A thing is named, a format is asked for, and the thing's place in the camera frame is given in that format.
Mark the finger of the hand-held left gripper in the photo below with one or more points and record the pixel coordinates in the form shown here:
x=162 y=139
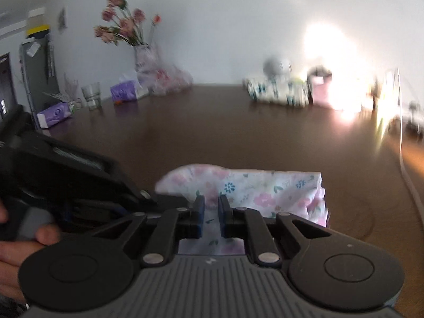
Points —
x=99 y=212

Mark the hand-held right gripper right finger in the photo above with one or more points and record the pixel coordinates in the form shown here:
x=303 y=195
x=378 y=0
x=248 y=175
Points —
x=222 y=216

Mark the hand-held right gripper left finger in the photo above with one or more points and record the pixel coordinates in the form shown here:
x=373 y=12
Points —
x=199 y=216

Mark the pink floral garment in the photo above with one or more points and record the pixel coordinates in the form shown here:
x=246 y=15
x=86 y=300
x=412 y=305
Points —
x=265 y=192

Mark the person's left hand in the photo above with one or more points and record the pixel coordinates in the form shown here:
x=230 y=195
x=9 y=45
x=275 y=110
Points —
x=13 y=265

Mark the purple tissue pack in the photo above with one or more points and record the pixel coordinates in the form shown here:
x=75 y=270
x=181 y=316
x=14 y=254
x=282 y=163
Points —
x=124 y=92
x=54 y=112

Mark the clear glass cup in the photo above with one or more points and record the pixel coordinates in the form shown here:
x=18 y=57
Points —
x=91 y=96

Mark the dried flower bunch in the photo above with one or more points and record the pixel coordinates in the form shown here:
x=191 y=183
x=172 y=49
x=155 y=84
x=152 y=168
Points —
x=71 y=86

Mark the grey cabinet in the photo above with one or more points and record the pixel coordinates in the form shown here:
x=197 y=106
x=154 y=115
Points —
x=36 y=73

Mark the dark door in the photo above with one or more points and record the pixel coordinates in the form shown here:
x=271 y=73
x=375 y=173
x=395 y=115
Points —
x=6 y=86

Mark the folded cream cloth green flowers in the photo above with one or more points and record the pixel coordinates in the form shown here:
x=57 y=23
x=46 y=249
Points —
x=275 y=92

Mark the clear patterned vase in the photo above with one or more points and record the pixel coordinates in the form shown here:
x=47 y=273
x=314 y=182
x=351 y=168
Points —
x=145 y=61

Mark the clear plastic bag red print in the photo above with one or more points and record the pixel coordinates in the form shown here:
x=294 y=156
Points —
x=169 y=79

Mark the yellow white box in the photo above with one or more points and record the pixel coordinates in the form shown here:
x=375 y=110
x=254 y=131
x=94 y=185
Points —
x=38 y=29

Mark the white round speaker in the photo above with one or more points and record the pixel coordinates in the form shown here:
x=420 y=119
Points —
x=275 y=66

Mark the small grey box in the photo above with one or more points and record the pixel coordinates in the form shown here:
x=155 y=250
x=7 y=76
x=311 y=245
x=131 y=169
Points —
x=319 y=89

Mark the pink artificial flowers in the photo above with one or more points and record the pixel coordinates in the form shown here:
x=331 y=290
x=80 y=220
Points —
x=127 y=25

